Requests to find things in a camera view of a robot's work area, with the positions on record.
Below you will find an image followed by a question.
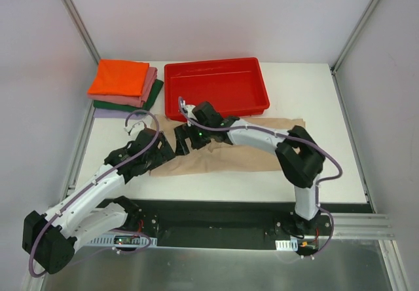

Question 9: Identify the folded green t shirt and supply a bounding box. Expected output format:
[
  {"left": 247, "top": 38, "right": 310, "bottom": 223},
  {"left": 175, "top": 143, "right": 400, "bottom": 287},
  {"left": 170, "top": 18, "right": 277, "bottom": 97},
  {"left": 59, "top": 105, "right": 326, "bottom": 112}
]
[{"left": 93, "top": 79, "right": 164, "bottom": 112}]

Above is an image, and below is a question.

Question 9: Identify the folded pink t shirt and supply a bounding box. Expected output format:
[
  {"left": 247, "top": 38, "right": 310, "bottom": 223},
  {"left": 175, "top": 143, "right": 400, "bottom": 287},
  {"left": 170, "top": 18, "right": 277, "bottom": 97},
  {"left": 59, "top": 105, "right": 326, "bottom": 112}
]
[{"left": 87, "top": 67, "right": 158, "bottom": 107}]

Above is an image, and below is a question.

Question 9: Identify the right aluminium frame post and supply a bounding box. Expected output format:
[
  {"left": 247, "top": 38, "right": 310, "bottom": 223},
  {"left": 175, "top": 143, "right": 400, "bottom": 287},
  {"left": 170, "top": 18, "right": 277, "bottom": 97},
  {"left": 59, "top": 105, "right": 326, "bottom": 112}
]
[{"left": 329, "top": 0, "right": 393, "bottom": 74}]

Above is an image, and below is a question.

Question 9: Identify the purple cable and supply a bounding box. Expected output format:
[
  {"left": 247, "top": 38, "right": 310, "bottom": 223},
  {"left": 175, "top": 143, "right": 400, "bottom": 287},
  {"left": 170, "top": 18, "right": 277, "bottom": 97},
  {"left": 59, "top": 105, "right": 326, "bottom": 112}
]
[
  {"left": 27, "top": 110, "right": 160, "bottom": 278},
  {"left": 177, "top": 96, "right": 342, "bottom": 259}
]

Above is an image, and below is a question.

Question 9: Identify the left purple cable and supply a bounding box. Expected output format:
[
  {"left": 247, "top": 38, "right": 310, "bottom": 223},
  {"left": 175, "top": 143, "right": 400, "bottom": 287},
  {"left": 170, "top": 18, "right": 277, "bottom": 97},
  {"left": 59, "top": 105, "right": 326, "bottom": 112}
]
[{"left": 27, "top": 110, "right": 160, "bottom": 278}]

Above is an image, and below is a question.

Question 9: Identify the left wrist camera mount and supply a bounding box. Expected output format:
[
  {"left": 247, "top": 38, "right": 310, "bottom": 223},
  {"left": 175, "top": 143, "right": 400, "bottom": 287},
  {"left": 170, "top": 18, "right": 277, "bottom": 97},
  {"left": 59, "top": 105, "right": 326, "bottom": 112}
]
[{"left": 124, "top": 121, "right": 147, "bottom": 138}]

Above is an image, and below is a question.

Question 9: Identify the folded lavender t shirt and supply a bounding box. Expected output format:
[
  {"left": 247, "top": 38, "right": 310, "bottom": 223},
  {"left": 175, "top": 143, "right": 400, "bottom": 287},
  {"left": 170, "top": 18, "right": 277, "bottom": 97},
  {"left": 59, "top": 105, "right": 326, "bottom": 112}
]
[{"left": 93, "top": 108, "right": 130, "bottom": 119}]

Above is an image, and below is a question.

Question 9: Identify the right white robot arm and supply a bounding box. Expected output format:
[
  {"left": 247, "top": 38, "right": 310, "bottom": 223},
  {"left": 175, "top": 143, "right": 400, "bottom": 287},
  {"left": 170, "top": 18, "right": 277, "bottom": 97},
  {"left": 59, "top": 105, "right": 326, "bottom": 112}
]
[{"left": 174, "top": 97, "right": 325, "bottom": 235}]

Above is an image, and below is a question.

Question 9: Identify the left white cable duct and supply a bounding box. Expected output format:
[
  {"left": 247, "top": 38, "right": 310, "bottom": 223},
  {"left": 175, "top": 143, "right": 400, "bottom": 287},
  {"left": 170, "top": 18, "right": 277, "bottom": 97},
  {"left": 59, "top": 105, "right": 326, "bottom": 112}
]
[{"left": 86, "top": 234, "right": 157, "bottom": 248}]

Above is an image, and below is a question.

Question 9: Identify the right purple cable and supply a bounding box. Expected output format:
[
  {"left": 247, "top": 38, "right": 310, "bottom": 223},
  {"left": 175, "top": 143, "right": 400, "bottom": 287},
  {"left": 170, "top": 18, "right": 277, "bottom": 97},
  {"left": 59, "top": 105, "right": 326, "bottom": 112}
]
[{"left": 177, "top": 96, "right": 342, "bottom": 259}]

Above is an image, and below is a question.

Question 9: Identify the aluminium frame post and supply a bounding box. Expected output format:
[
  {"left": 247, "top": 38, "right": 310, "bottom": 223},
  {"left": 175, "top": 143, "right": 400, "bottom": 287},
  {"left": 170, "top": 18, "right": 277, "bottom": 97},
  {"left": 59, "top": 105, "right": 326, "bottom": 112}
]
[
  {"left": 329, "top": 0, "right": 393, "bottom": 74},
  {"left": 61, "top": 0, "right": 101, "bottom": 64}
]

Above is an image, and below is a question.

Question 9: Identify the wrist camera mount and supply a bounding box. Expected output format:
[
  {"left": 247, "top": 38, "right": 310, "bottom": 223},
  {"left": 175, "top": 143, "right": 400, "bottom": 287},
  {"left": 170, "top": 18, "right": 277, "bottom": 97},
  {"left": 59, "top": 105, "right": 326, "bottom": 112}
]
[
  {"left": 181, "top": 101, "right": 220, "bottom": 125},
  {"left": 124, "top": 121, "right": 147, "bottom": 138}
]

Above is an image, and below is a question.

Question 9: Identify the left aluminium frame post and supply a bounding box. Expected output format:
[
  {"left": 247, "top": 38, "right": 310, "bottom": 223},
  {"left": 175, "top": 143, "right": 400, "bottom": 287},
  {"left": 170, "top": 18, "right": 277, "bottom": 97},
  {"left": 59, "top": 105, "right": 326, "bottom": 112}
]
[{"left": 61, "top": 0, "right": 101, "bottom": 64}]

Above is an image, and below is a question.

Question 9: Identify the right white cable duct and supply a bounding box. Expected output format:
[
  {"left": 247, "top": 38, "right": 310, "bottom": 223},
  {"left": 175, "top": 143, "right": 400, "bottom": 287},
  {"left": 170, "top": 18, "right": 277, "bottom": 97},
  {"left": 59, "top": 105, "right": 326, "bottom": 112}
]
[{"left": 275, "top": 239, "right": 299, "bottom": 252}]

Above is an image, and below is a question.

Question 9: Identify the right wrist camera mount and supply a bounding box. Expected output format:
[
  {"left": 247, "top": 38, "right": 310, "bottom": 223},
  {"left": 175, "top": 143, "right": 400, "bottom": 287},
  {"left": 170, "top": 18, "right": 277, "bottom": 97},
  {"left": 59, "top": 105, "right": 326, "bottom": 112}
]
[{"left": 181, "top": 101, "right": 220, "bottom": 125}]

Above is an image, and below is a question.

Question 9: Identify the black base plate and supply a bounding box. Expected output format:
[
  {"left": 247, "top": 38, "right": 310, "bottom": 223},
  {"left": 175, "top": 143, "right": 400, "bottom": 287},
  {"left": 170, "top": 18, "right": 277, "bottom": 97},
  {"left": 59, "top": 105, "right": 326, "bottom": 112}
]
[{"left": 101, "top": 199, "right": 331, "bottom": 248}]

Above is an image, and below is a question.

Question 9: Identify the white cable duct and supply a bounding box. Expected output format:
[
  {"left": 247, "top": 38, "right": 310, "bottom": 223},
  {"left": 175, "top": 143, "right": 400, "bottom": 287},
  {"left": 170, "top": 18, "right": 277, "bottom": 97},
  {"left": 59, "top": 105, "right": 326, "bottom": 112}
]
[
  {"left": 275, "top": 239, "right": 299, "bottom": 252},
  {"left": 86, "top": 234, "right": 157, "bottom": 248}
]

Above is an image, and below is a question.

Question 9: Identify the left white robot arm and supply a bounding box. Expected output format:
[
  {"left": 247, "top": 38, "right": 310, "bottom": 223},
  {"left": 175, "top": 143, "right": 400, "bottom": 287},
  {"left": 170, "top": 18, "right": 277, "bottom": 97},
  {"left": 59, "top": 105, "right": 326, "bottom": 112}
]
[{"left": 22, "top": 128, "right": 175, "bottom": 277}]

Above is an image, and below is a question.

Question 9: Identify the folded orange t shirt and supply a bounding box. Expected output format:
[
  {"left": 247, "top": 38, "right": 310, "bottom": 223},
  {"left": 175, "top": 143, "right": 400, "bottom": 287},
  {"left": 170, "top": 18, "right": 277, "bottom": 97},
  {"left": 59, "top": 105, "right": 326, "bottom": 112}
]
[{"left": 87, "top": 59, "right": 150, "bottom": 96}]

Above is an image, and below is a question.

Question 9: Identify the red plastic tray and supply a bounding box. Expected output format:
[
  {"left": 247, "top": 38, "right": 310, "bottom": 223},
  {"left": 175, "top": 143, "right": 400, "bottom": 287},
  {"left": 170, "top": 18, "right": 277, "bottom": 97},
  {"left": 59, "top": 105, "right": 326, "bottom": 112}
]
[{"left": 164, "top": 57, "right": 270, "bottom": 121}]

